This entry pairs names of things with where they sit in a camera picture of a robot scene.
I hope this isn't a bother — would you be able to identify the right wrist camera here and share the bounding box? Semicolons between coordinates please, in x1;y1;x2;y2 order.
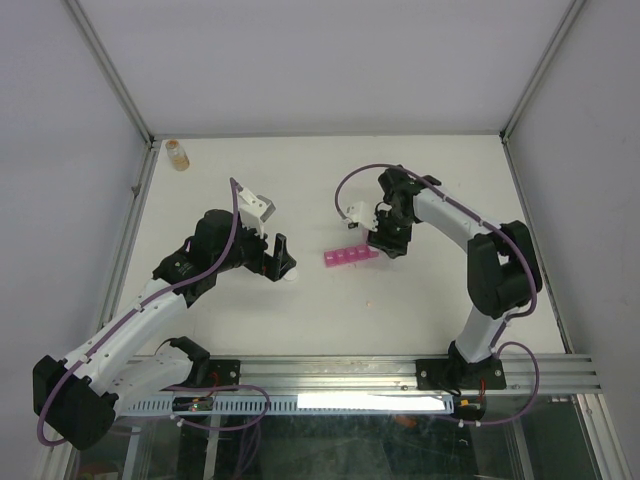
344;201;378;231

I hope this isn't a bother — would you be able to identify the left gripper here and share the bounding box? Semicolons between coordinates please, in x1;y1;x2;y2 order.
214;215;295;281

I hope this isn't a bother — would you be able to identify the small amber bottle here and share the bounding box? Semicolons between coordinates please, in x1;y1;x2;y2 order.
165;139;190;171

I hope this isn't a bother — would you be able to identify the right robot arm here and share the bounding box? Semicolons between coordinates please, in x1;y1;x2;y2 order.
367;166;542;396

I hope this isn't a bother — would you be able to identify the left aluminium frame post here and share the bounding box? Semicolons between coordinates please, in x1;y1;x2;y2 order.
62;0;154;145

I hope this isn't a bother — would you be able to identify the aluminium mounting rail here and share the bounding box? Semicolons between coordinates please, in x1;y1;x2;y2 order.
64;353;601;401

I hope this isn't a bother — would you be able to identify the pink weekly pill organizer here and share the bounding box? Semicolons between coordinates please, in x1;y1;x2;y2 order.
323;243;380;268

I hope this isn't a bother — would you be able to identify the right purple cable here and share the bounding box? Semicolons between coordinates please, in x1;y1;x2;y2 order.
334;163;542;427

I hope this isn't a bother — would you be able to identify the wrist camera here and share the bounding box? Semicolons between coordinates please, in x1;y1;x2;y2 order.
344;201;378;231
238;186;276;239

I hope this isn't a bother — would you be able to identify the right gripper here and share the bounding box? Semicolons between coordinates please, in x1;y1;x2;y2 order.
366;208;414;257

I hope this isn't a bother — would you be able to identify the aluminium frame post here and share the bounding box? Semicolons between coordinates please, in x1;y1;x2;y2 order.
499;0;588;144
62;0;154;145

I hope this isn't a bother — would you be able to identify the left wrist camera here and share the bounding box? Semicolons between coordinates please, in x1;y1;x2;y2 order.
238;186;276;239

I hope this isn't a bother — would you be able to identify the right aluminium frame post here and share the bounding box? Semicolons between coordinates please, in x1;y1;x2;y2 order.
499;0;588;144

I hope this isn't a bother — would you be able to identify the slotted cable duct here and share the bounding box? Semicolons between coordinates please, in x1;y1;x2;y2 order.
124;393;454;417

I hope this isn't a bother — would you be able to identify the white bottle cap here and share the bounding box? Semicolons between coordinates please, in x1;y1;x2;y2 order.
282;268;298;282

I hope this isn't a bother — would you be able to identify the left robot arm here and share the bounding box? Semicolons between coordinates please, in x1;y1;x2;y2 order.
32;209;296;450

